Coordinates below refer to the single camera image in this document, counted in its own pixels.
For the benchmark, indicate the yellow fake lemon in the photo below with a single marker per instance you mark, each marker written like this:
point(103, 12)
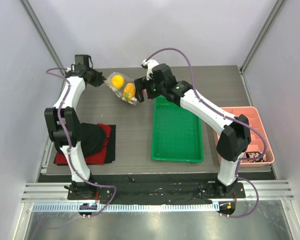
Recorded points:
point(117, 81)

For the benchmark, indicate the clear dotted zip bag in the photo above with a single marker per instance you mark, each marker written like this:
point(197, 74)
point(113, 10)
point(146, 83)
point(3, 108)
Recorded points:
point(119, 92)

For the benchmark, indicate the white slotted cable duct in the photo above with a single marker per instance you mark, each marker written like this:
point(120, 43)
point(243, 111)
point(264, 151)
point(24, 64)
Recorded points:
point(87, 207)

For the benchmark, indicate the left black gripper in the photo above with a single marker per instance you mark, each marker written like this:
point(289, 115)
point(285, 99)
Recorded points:
point(100, 78)

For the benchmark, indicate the pink compartment organizer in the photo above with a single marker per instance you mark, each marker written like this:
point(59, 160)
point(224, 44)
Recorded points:
point(256, 145)

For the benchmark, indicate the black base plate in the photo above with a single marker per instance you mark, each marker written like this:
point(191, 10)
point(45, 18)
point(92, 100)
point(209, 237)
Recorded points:
point(105, 185)

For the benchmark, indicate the green plastic tray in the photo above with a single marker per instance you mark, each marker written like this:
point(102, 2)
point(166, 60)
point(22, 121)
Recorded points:
point(176, 134)

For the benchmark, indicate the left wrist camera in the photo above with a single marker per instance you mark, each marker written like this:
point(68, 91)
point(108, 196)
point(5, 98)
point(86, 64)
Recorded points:
point(83, 59)

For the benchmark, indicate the patterned roll in organizer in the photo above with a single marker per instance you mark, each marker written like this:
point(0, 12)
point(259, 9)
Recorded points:
point(255, 157)

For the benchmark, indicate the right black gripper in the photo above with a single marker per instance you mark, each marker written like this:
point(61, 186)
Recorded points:
point(140, 88)

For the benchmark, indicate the orange green fake mango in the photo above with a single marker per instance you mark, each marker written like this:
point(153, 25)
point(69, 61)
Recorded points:
point(129, 91)

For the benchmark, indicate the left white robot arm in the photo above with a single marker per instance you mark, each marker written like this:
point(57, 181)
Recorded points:
point(63, 127)

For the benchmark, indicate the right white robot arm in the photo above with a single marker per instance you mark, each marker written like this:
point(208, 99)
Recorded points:
point(233, 131)

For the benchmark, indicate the black cap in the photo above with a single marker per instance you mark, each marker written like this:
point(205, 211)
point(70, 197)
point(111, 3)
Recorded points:
point(93, 139)

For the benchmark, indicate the red folded cloth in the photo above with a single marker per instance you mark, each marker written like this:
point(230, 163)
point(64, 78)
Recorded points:
point(108, 154)

